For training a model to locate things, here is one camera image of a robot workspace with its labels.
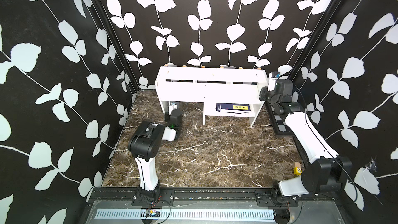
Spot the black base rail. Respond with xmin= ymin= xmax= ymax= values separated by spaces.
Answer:
xmin=88 ymin=187 xmax=338 ymax=209

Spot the white perforated strip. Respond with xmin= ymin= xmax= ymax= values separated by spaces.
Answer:
xmin=94 ymin=208 xmax=275 ymax=222

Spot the white wooden bookshelf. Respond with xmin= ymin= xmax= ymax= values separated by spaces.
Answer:
xmin=155 ymin=66 xmax=268 ymax=126

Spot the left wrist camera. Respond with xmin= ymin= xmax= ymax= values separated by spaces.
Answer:
xmin=169 ymin=101 xmax=179 ymax=112

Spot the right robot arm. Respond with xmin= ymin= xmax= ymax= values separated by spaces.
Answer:
xmin=259 ymin=76 xmax=352 ymax=197

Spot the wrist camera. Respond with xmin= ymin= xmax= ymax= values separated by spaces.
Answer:
xmin=169 ymin=101 xmax=179 ymax=112
xmin=267 ymin=71 xmax=280 ymax=91

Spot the dark blue book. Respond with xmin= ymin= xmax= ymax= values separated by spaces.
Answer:
xmin=216 ymin=103 xmax=251 ymax=113

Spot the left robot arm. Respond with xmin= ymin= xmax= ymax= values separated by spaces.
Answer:
xmin=127 ymin=108 xmax=183 ymax=200

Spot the small circuit board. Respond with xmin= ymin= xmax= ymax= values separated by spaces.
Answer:
xmin=144 ymin=209 xmax=161 ymax=219

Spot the small yellow wooden block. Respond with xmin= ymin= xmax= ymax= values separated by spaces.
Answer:
xmin=293 ymin=162 xmax=302 ymax=176

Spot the black white checkerboard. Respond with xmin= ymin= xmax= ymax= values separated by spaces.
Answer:
xmin=264 ymin=102 xmax=294 ymax=136

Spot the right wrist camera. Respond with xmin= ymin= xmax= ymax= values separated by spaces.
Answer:
xmin=267 ymin=71 xmax=280 ymax=91

